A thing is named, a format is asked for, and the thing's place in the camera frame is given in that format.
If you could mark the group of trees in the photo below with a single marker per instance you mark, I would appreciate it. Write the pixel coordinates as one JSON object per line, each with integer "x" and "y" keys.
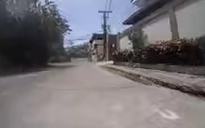
{"x": 78, "y": 51}

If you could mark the utility pole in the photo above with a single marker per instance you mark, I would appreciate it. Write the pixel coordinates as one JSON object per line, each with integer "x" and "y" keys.
{"x": 105, "y": 36}

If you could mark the grey concrete road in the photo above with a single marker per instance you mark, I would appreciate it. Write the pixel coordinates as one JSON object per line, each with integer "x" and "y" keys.
{"x": 83, "y": 100}

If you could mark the small green tree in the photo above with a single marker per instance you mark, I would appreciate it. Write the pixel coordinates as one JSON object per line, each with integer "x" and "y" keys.
{"x": 137, "y": 38}

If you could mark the dark gutter strip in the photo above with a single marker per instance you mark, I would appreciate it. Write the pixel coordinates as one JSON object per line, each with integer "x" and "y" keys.
{"x": 156, "y": 81}

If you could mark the reddish brown hedge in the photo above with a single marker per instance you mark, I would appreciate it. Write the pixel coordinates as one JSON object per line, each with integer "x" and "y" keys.
{"x": 166, "y": 51}

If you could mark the pale concrete pavement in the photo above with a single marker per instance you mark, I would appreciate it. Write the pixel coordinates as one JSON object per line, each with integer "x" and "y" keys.
{"x": 183, "y": 79}

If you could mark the dark row of trees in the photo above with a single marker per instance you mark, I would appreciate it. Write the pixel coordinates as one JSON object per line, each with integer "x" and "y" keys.
{"x": 23, "y": 40}

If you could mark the white building with dark roof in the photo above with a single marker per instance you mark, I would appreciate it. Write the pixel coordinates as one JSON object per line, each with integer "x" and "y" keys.
{"x": 190, "y": 23}

